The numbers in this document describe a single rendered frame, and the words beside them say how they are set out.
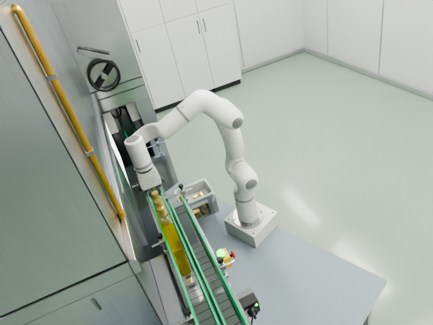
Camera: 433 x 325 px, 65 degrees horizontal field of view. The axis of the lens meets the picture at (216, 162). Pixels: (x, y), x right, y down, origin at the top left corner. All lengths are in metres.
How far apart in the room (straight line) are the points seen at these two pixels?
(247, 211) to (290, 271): 0.40
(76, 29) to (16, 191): 1.64
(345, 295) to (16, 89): 1.64
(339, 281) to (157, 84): 4.30
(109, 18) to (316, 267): 1.94
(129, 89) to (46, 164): 1.71
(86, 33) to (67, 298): 1.71
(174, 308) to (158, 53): 4.32
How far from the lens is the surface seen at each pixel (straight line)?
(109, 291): 1.21
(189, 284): 1.66
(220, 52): 5.73
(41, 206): 0.97
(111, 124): 2.77
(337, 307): 1.87
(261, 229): 2.07
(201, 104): 1.52
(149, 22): 5.32
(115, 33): 2.46
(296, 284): 1.94
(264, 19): 6.48
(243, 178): 1.78
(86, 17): 2.44
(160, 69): 5.48
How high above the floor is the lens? 2.35
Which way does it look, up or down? 35 degrees down
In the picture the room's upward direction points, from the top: 14 degrees counter-clockwise
